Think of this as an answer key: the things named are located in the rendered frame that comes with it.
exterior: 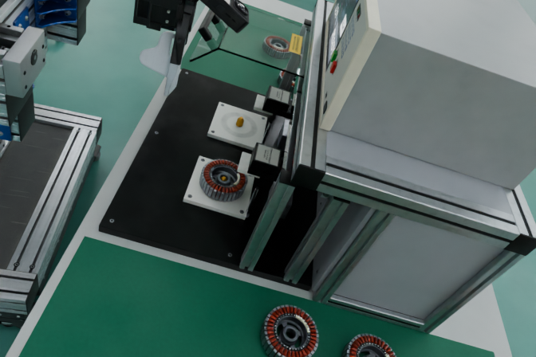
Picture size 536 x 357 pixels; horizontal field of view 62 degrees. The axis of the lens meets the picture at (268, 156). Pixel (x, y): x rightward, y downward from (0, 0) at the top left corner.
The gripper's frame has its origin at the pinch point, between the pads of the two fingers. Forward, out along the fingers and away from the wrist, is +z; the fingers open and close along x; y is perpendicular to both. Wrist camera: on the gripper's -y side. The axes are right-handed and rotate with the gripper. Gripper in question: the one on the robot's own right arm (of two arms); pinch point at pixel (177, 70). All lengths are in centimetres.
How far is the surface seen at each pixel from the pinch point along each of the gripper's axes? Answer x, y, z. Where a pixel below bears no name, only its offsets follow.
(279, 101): -31.0, -25.8, 23.2
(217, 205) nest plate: -4.3, -14.4, 37.0
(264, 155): -9.4, -21.7, 23.1
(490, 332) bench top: 16, -82, 40
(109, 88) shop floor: -136, 38, 115
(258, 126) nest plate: -36, -24, 37
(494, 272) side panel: 17, -64, 15
